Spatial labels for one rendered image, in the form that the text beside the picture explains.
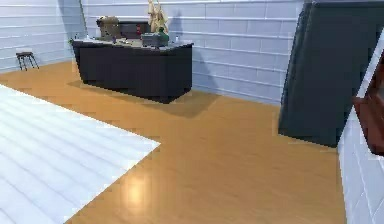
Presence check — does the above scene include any dark wooden stool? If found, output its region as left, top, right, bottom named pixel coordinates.
left=15, top=51, right=40, bottom=72

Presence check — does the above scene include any black kitchen counter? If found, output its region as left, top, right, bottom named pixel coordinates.
left=71, top=38, right=195, bottom=105

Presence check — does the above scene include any grey toaster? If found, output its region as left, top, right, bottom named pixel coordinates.
left=140, top=32, right=170, bottom=49

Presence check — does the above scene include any black microwave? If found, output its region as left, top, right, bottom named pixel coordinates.
left=118, top=21, right=152, bottom=40

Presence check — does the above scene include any beige statue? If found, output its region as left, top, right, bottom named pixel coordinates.
left=147, top=0, right=170, bottom=35

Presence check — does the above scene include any reddish brown framed picture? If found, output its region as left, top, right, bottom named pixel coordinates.
left=352, top=49, right=384, bottom=157

